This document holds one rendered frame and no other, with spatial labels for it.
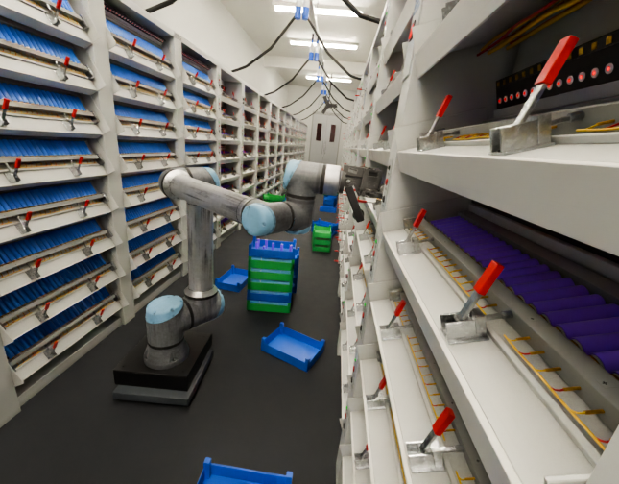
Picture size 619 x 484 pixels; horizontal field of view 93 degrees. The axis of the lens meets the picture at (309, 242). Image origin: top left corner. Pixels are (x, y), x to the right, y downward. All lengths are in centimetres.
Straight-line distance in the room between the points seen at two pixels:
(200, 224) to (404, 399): 106
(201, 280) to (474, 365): 126
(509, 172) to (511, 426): 19
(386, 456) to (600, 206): 60
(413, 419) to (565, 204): 39
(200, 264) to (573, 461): 131
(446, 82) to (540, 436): 64
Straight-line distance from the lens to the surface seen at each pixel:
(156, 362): 152
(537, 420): 30
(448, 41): 57
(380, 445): 74
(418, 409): 54
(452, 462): 50
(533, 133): 32
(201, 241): 138
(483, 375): 33
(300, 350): 180
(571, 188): 23
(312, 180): 88
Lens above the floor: 112
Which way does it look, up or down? 18 degrees down
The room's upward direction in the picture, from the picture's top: 6 degrees clockwise
